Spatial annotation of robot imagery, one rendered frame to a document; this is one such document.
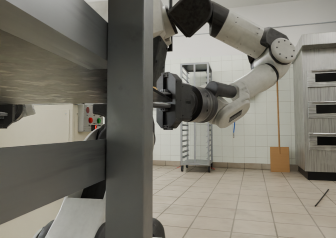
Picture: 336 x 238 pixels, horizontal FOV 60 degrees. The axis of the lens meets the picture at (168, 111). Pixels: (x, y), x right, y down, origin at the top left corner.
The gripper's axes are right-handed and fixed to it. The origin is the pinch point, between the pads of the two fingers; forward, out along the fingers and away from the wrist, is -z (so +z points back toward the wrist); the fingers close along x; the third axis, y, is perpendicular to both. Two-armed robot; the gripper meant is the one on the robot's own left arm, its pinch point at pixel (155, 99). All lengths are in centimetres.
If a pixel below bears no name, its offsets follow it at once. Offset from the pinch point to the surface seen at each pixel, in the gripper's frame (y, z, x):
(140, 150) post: 25.7, -29.0, -8.0
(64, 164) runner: 26.2, -35.3, -8.4
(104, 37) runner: 23.5, -30.8, 0.4
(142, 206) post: 25.8, -28.9, -12.0
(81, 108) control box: -89, 39, 5
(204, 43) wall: -266, 420, 162
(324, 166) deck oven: -59, 405, -53
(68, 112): -90, 33, 2
